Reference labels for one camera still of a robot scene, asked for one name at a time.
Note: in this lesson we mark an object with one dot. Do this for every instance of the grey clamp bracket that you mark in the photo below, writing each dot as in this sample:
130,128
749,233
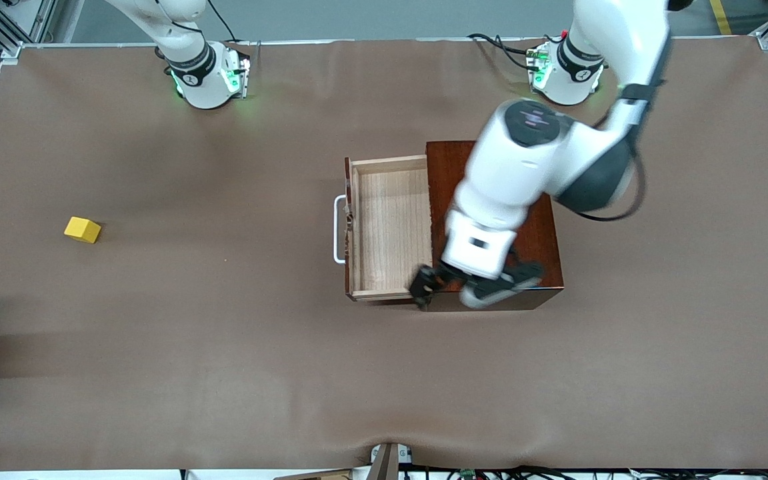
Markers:
387,463

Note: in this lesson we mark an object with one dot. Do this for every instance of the light wood drawer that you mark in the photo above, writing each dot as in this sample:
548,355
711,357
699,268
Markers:
390,220

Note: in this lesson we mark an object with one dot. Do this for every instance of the yellow cube block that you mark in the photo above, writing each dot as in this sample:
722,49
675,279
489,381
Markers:
80,230

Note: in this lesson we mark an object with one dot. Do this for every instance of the dark wood cabinet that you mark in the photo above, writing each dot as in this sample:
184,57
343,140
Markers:
440,173

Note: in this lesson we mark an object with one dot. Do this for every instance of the table cover sheet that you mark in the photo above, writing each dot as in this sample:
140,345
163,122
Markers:
157,333

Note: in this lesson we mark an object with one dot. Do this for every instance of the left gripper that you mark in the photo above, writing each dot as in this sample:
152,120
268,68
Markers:
438,274

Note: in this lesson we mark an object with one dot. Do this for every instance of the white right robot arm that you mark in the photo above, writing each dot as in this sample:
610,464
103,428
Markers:
200,80

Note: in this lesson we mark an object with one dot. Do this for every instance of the brown cardboard piece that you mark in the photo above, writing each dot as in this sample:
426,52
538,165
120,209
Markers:
317,476

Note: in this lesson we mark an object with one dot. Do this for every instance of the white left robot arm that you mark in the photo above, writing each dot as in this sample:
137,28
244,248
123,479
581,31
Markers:
530,166

